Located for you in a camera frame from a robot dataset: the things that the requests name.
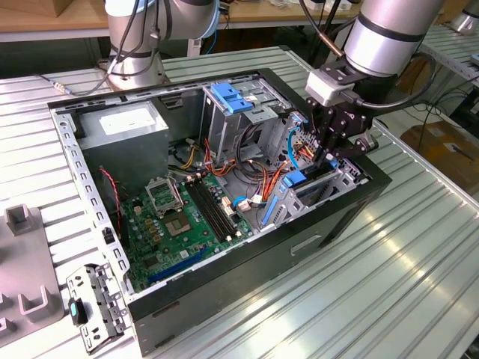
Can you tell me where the grey optical drive cage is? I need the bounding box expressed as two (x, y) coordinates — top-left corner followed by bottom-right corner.
(200, 74), (296, 168)

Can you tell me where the black RAM slot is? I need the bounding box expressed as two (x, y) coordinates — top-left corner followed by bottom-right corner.
(200, 177), (240, 239)
(186, 179), (225, 242)
(195, 178), (235, 240)
(190, 179), (231, 242)

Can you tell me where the orange power wire black plug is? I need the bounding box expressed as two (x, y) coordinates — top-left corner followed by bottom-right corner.
(293, 126), (323, 160)

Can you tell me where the metal slat side table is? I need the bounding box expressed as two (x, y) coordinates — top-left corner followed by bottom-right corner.
(418, 24), (479, 109)

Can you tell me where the black case fan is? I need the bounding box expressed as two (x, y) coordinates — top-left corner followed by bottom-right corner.
(97, 168), (130, 250)

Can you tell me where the hard disk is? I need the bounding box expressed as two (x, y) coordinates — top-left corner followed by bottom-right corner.
(261, 160), (338, 228)

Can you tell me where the grey metal card bracket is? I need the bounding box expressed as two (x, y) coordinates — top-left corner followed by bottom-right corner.
(65, 261), (130, 356)

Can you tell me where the black cable bundle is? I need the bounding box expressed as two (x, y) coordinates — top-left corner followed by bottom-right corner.
(234, 123), (274, 188)

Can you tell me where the black blue retention latch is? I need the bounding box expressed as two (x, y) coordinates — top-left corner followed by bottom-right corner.
(68, 297), (91, 326)

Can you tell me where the black cable with metal plug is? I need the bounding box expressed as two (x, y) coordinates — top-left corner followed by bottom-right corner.
(35, 73), (113, 96)

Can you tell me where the grey power supply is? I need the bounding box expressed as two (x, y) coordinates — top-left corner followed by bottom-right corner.
(76, 101), (171, 191)

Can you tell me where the green motherboard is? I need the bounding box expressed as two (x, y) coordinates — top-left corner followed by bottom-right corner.
(119, 174), (255, 295)

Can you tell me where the black tripod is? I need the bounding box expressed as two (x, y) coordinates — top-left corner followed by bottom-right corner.
(308, 0), (344, 72)

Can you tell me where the black PC case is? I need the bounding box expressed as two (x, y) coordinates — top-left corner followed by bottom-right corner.
(46, 67), (392, 358)

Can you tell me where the wooden desk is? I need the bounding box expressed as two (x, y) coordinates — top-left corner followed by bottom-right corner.
(0, 0), (446, 72)

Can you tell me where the blue expansion slot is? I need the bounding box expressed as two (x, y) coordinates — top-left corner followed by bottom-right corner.
(147, 245), (210, 285)

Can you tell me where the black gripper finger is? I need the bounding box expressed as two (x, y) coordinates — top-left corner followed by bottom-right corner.
(305, 96), (337, 165)
(332, 134), (379, 162)

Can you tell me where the metal socket cover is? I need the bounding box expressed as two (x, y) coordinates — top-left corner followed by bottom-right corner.
(144, 176), (185, 220)

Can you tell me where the grey parts rack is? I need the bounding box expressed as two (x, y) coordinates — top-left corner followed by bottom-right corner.
(0, 203), (67, 340)

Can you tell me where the light blue data wire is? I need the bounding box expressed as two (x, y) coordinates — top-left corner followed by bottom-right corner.
(287, 115), (310, 171)

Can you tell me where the red black twisted wire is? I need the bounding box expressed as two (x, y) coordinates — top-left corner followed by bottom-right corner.
(97, 167), (126, 242)

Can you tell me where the CPU socket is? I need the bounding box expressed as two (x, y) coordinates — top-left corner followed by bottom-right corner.
(160, 212), (194, 240)

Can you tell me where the black camera cable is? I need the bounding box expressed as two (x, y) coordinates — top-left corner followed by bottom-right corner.
(344, 52), (438, 110)

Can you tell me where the large brown cardboard box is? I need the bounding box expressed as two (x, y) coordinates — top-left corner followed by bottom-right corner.
(400, 119), (479, 188)

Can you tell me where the black cable with brown sleeve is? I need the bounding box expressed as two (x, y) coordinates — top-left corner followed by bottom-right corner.
(298, 0), (346, 58)

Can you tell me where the grey metal disk bay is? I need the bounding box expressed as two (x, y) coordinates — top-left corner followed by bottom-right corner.
(257, 111), (370, 231)

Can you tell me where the orange yellow power wire bundle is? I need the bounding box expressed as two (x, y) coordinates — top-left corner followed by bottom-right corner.
(168, 136), (291, 201)

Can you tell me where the blue drive latch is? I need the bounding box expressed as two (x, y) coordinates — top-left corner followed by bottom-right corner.
(210, 84), (256, 115)

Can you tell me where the short blue wire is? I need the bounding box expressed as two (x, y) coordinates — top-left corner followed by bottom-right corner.
(231, 194), (252, 213)

